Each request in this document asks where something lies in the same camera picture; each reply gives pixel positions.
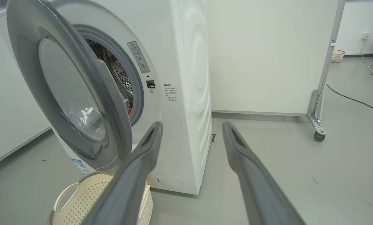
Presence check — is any cream perforated laundry basket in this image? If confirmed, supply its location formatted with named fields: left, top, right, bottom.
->
left=47, top=171, right=153, bottom=225

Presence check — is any metal bracket leg with caster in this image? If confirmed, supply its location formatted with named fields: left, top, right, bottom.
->
left=306, top=90, right=327, bottom=142

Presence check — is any black floor cable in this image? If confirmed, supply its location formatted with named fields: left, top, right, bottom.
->
left=326, top=84, right=373, bottom=116

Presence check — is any white partition panel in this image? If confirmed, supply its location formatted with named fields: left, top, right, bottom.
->
left=205, top=0, right=346, bottom=118

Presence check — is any small cream background basket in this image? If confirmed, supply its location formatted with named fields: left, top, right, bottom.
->
left=331, top=50, right=346, bottom=63

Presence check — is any white front-load washing machine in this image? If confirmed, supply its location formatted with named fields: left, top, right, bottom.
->
left=0, top=0, right=212, bottom=195

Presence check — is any round glass washing machine door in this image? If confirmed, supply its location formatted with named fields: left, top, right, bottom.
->
left=6, top=0, right=133, bottom=175

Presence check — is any grey warning sticker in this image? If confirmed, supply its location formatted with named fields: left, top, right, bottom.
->
left=127, top=41, right=150, bottom=74

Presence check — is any printed text notice label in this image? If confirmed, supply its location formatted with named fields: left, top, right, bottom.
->
left=164, top=84, right=177, bottom=102

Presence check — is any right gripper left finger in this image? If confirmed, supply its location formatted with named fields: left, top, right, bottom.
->
left=81, top=121, right=164, bottom=225

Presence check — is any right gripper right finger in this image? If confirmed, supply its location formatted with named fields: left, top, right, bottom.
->
left=222, top=121, right=306, bottom=225

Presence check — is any blue energy label sticker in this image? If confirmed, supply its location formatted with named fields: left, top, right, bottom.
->
left=71, top=158, right=89, bottom=176

